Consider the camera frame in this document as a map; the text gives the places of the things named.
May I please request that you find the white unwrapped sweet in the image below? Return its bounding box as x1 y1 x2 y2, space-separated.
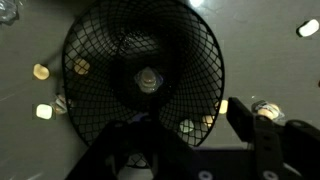
296 18 320 38

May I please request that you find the black wire mesh basket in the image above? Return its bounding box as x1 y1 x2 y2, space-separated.
61 0 226 169

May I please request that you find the crumpled clear wrapper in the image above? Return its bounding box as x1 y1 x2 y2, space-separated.
0 0 19 26

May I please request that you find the small unwrapped sweet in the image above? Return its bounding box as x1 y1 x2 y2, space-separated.
214 98 230 115
32 63 51 81
201 114 216 129
34 103 54 120
179 118 195 134
73 58 92 76

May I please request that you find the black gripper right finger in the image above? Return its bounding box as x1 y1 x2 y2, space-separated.
226 96 320 180

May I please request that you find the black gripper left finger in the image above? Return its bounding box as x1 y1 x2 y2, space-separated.
64 99 202 180

